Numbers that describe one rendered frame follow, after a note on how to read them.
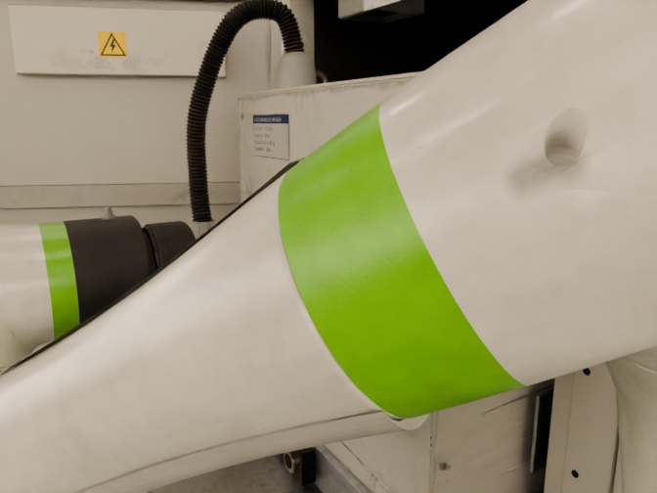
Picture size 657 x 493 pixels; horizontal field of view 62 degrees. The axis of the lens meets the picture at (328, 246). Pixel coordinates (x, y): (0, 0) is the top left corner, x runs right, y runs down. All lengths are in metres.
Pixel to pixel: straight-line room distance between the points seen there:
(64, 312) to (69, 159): 0.69
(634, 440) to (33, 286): 0.37
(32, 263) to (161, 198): 0.65
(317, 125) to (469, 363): 0.53
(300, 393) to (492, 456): 0.47
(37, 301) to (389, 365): 0.30
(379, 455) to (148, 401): 0.46
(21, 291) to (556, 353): 0.35
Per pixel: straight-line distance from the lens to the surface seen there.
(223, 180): 1.07
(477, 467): 0.64
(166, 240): 0.46
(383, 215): 0.16
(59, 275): 0.43
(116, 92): 1.08
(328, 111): 0.65
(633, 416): 0.29
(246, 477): 0.87
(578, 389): 0.60
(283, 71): 0.83
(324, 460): 0.77
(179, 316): 0.22
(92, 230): 0.45
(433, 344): 0.17
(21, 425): 0.30
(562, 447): 0.64
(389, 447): 0.64
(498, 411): 0.62
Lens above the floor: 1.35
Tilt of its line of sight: 13 degrees down
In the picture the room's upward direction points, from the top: straight up
